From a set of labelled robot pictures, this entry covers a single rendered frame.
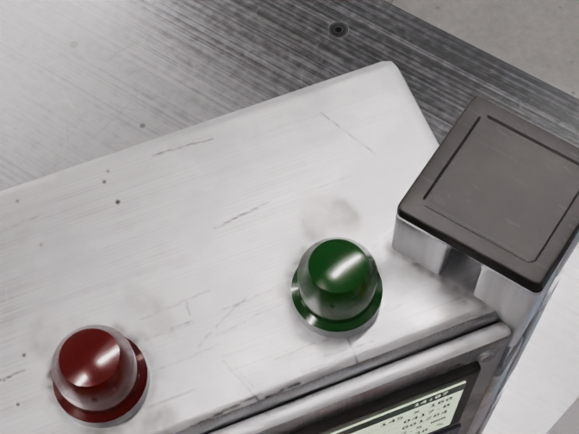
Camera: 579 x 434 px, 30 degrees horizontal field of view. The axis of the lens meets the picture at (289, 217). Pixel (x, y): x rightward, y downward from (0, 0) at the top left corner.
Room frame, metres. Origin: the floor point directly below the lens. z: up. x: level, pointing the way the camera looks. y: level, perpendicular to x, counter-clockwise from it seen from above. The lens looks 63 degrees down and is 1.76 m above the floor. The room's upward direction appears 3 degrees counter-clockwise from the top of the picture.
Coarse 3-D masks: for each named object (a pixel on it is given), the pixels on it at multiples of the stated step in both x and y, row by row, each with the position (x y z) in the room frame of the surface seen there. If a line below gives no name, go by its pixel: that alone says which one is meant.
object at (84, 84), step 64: (0, 0) 0.75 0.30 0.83; (64, 0) 0.75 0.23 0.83; (128, 0) 0.74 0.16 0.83; (192, 0) 0.74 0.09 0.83; (256, 0) 0.73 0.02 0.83; (320, 0) 0.73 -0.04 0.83; (0, 64) 0.67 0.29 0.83; (64, 64) 0.66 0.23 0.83; (128, 64) 0.66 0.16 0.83; (192, 64) 0.65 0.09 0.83; (256, 64) 0.65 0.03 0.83; (320, 64) 0.65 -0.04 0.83; (448, 64) 0.64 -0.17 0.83; (0, 128) 0.59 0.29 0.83; (64, 128) 0.58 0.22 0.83; (128, 128) 0.58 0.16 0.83; (448, 128) 0.56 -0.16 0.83; (576, 128) 0.55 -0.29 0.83; (576, 256) 0.41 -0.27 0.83; (576, 320) 0.35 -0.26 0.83; (512, 384) 0.29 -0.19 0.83; (576, 384) 0.29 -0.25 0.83
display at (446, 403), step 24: (432, 384) 0.10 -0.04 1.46; (456, 384) 0.10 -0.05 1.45; (360, 408) 0.09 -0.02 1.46; (384, 408) 0.09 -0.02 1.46; (408, 408) 0.09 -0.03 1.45; (432, 408) 0.10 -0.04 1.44; (456, 408) 0.10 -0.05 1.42; (312, 432) 0.08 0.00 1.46; (336, 432) 0.09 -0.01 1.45; (360, 432) 0.09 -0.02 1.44; (384, 432) 0.09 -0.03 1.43; (408, 432) 0.09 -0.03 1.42; (432, 432) 0.10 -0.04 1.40
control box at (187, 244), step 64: (384, 64) 0.20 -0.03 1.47; (192, 128) 0.18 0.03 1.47; (256, 128) 0.18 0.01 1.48; (320, 128) 0.18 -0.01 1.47; (384, 128) 0.17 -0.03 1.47; (0, 192) 0.16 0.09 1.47; (64, 192) 0.16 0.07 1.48; (128, 192) 0.16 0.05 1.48; (192, 192) 0.15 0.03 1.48; (256, 192) 0.15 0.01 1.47; (320, 192) 0.15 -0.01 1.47; (384, 192) 0.15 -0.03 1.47; (0, 256) 0.14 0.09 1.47; (64, 256) 0.14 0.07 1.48; (128, 256) 0.13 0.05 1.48; (192, 256) 0.13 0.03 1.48; (256, 256) 0.13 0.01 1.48; (384, 256) 0.13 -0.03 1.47; (0, 320) 0.12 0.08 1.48; (64, 320) 0.12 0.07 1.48; (128, 320) 0.11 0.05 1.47; (192, 320) 0.11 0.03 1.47; (256, 320) 0.11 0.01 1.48; (384, 320) 0.11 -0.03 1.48; (448, 320) 0.11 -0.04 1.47; (0, 384) 0.10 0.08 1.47; (192, 384) 0.09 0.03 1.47; (256, 384) 0.09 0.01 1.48; (320, 384) 0.09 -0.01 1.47; (384, 384) 0.09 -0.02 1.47
